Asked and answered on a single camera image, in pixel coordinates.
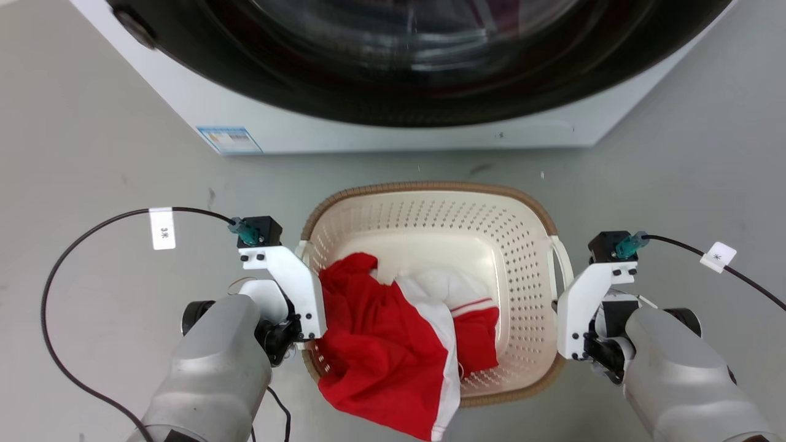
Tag red and white garment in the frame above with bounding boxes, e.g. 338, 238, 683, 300
316, 252, 501, 442

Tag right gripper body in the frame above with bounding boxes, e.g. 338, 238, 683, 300
583, 290, 642, 386

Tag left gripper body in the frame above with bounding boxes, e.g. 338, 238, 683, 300
239, 279, 306, 367

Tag black left camera cable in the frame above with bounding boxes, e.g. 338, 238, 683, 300
41, 207, 237, 442

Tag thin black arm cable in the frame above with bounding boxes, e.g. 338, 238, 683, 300
249, 386, 292, 442

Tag black right camera cable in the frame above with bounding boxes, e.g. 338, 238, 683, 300
642, 235, 786, 311

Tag black round washing machine door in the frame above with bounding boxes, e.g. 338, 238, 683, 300
107, 0, 734, 128

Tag blue energy label sticker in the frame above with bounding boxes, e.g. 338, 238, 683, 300
196, 126, 263, 154

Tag white cable tag with asterisk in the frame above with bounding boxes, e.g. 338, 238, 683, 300
700, 242, 737, 274

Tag white washing machine body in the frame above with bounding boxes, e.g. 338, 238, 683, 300
69, 0, 737, 155

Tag white camera bracket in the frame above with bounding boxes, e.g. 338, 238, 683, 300
556, 260, 639, 362
238, 244, 326, 341

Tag white left camera bracket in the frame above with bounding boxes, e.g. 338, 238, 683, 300
238, 244, 326, 341

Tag white cable tag with print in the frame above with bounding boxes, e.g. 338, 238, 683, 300
149, 207, 176, 251

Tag black camera cable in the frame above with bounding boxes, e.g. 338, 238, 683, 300
41, 207, 237, 442
642, 235, 786, 311

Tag white right camera bracket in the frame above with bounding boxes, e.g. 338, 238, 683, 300
556, 260, 639, 362

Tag cream perforated laundry basket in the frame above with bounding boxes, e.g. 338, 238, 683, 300
299, 181, 575, 409

